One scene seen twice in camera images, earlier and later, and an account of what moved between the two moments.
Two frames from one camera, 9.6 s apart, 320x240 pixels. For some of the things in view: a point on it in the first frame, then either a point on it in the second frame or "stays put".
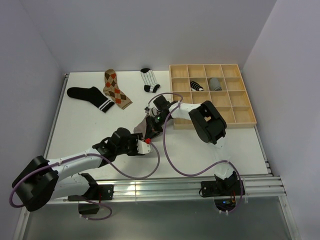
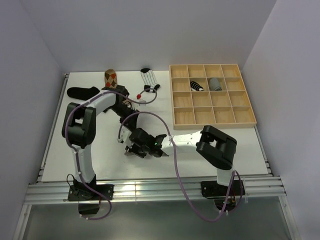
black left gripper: (133, 137) -> (131, 122)
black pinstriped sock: (196, 86) stays put
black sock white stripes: (93, 95) stays put
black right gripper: (152, 130) -> (132, 149)
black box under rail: (88, 208) stays put
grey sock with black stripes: (214, 84) stays put
